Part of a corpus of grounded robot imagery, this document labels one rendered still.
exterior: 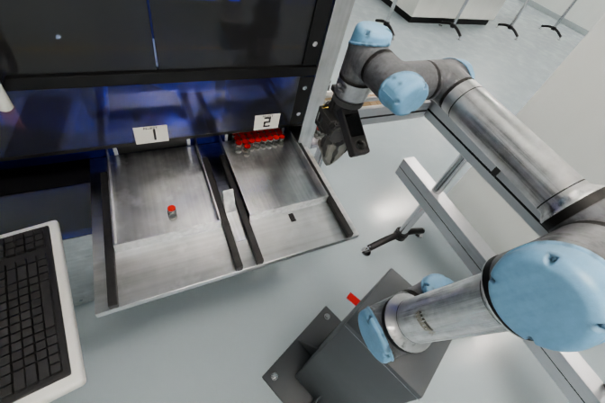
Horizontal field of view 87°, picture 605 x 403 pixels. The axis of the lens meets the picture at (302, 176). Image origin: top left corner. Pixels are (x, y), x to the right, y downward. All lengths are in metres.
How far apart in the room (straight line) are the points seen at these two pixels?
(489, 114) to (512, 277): 0.28
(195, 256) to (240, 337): 0.90
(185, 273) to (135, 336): 0.93
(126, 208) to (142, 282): 0.23
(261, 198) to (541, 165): 0.71
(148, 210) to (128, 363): 0.92
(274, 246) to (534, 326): 0.63
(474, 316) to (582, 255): 0.18
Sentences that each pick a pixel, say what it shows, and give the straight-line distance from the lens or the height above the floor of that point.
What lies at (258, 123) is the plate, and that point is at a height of 1.02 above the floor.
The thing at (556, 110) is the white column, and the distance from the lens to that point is 2.06.
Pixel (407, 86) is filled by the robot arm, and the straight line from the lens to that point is 0.58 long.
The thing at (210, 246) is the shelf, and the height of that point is 0.88.
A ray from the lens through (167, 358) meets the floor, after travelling 1.72.
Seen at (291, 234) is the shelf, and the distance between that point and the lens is 0.94.
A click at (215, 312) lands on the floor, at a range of 1.76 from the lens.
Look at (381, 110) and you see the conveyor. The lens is 1.46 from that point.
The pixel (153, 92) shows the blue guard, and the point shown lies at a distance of 0.90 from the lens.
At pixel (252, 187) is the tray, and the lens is 1.02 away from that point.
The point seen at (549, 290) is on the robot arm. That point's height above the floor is 1.39.
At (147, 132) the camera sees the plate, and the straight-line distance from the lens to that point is 0.98.
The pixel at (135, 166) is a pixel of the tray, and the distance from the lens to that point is 1.09.
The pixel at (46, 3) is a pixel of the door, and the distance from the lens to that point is 0.82.
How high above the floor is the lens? 1.67
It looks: 47 degrees down
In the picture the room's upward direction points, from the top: 17 degrees clockwise
